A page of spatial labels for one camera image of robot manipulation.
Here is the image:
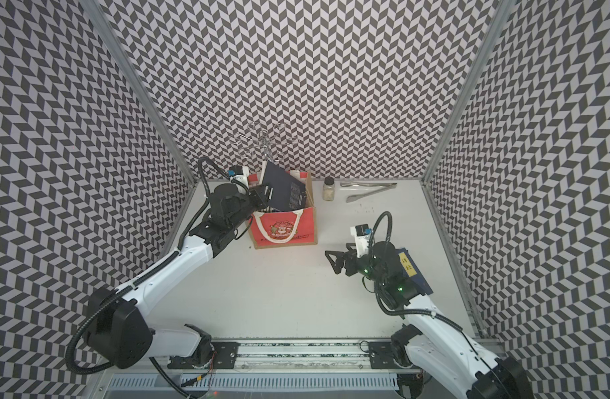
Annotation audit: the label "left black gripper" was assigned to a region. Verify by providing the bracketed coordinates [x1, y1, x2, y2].
[229, 182, 273, 231]

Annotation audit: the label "metal tongs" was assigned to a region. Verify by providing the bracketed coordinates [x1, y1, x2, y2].
[340, 182, 398, 203]

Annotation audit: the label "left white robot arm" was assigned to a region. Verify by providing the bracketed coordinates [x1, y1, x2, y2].
[64, 157, 272, 375]

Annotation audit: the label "red burlap canvas bag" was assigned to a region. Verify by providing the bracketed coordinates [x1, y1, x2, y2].
[249, 171, 318, 249]

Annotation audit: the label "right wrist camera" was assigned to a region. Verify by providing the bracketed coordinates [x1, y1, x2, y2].
[350, 224, 371, 258]

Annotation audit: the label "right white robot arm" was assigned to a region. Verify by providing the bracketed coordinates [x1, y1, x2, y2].
[324, 211, 534, 398]

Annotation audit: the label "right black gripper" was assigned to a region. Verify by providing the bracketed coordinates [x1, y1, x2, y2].
[326, 243, 387, 286]

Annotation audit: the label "dark blue bottom book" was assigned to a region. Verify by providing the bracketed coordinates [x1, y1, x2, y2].
[260, 161, 307, 212]

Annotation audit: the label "small glass jar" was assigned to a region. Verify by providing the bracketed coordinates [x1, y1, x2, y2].
[323, 176, 335, 201]

